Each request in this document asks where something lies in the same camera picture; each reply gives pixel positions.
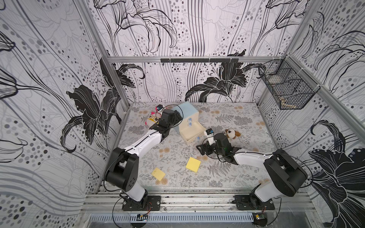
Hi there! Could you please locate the light blue drawer cabinet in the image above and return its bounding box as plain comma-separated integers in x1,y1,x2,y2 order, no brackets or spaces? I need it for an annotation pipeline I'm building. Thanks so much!
172,102,206,144

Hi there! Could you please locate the large yellow sticky note pad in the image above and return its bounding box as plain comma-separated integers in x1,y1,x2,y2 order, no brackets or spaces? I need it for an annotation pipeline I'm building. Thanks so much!
185,157,201,173

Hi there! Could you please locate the small yellow sticky note pad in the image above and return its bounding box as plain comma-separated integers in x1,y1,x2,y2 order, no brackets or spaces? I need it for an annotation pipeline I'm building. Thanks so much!
151,168,166,181

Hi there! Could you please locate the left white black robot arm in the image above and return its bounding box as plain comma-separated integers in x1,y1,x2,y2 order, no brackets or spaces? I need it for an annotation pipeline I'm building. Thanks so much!
103,108,184,208

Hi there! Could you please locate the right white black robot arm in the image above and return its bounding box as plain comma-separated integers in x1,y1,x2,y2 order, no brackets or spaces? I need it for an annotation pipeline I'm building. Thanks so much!
196,133,308,209

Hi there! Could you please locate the brown plush toy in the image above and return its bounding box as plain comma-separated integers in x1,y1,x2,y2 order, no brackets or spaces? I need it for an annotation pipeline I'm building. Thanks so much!
225,129,241,139

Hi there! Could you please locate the pink white plush toy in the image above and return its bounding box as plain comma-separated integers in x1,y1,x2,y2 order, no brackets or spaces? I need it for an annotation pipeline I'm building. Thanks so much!
144,112,161,127

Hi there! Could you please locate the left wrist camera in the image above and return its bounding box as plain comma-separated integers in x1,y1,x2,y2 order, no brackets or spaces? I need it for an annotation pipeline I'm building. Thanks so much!
156,104,164,113

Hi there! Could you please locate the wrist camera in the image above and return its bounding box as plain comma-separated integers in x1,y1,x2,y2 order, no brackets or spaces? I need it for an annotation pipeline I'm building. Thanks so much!
204,128,214,145
156,104,164,113

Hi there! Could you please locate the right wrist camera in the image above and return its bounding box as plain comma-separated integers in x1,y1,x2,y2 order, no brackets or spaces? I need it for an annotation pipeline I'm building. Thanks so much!
204,128,214,145

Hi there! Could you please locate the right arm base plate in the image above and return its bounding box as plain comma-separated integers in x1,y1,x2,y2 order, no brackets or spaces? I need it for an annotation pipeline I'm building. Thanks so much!
232,195,275,211

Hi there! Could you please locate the black bar on rail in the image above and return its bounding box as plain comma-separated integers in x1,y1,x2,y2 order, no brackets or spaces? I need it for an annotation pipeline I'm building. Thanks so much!
160,58,239,63

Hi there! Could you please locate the white slotted cable duct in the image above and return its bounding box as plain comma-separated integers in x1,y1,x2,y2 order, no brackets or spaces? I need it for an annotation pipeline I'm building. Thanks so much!
89,212,254,223

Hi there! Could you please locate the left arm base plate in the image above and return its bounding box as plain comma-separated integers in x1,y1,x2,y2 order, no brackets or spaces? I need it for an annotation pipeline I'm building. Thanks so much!
122,195,161,212

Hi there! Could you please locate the black wire basket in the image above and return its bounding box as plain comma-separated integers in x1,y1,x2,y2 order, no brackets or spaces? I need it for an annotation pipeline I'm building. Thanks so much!
259,59,320,110

